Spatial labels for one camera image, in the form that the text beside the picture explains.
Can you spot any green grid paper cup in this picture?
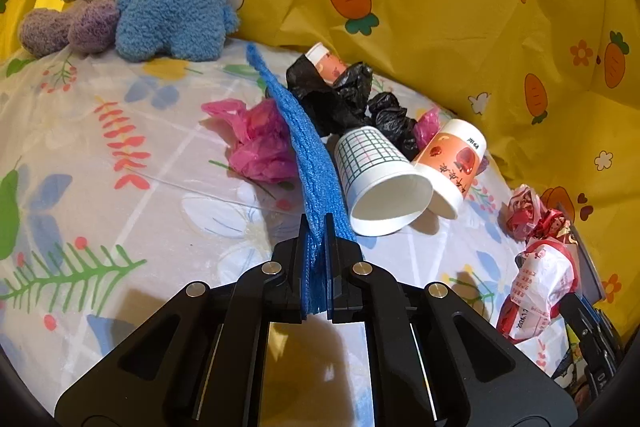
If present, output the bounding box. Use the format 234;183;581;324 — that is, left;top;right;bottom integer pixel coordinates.
334;126;434;237

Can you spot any blue foam net sleeve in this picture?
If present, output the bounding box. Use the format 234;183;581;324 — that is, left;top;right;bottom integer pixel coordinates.
246;43;359;316

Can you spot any small pink plastic bag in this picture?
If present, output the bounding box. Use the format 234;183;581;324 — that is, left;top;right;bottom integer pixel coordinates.
412;107;441;148

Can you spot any blue plush monster toy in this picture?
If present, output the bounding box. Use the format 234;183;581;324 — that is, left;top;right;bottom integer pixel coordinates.
115;0;246;62

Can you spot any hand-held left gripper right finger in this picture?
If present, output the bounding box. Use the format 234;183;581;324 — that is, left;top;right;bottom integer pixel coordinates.
325;213;582;427

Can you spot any yellow carrot print cloth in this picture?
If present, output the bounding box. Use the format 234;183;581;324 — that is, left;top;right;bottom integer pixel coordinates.
0;0;640;348

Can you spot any crumpled red snack wrapper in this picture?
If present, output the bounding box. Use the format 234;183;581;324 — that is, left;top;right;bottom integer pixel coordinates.
502;184;572;242

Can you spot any red and white food wrapper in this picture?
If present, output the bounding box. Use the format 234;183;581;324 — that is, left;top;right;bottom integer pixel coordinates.
496;241;580;342

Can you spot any large black plastic bag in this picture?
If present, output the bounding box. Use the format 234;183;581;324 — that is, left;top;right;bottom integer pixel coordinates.
286;55;374;138

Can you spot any floral white bed sheet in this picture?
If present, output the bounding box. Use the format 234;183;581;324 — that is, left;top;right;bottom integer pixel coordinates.
0;38;573;413

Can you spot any orange apple print paper cup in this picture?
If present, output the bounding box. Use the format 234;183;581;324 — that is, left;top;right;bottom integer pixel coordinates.
305;42;351;84
411;119;488;219

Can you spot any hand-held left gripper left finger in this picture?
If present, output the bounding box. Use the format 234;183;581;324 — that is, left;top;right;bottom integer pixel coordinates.
54;213;308;427

